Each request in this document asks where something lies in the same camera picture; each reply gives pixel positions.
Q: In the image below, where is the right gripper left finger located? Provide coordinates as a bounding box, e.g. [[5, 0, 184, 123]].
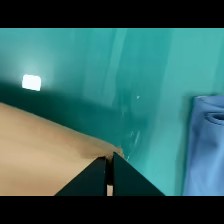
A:
[[54, 156, 108, 197]]

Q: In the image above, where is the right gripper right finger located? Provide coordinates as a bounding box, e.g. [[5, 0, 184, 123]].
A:
[[112, 151, 166, 197]]

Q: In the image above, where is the beige garment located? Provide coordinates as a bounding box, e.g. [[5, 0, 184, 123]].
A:
[[0, 102, 125, 197]]

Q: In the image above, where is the blue garment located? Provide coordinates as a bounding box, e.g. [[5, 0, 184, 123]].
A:
[[182, 95, 224, 197]]

